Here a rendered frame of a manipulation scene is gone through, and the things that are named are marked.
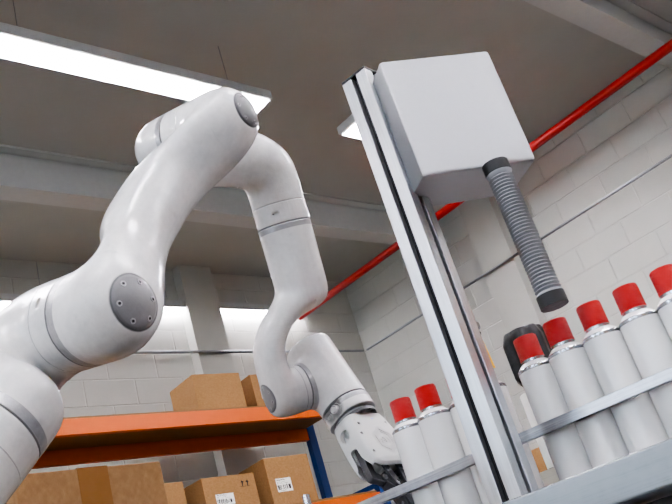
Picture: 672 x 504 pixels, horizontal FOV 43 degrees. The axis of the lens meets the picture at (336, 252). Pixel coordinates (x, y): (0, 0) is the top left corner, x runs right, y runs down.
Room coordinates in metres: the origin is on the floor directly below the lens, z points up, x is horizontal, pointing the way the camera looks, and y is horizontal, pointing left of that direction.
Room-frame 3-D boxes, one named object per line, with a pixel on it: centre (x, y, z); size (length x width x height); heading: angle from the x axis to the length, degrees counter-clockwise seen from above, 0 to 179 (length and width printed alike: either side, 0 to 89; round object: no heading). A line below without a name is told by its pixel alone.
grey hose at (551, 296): (1.02, -0.24, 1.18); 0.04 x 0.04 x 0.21
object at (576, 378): (1.12, -0.25, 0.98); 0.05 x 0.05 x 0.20
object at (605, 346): (1.10, -0.29, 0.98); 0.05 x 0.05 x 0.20
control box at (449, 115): (1.07, -0.20, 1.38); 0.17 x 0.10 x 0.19; 109
